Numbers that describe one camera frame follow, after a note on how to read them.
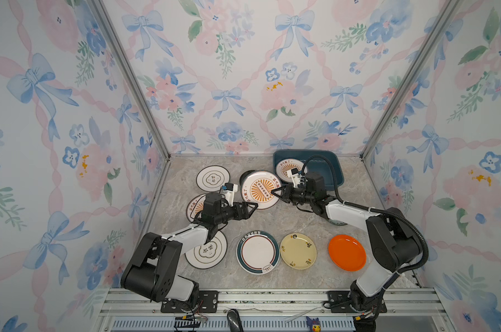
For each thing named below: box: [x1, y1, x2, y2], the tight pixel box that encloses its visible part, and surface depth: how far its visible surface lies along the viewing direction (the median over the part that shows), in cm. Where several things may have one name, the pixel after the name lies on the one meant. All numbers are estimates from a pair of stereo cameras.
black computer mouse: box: [226, 308, 245, 332], surface depth 67 cm
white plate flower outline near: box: [184, 230, 228, 270], surface depth 86 cm
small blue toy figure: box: [305, 316, 322, 332], surface depth 70 cm
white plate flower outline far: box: [195, 165, 231, 193], surface depth 112 cm
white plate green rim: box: [235, 230, 281, 276], surface depth 87 cm
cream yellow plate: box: [279, 232, 317, 271], surface depth 88 cm
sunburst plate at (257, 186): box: [241, 170, 283, 210], surface depth 90 cm
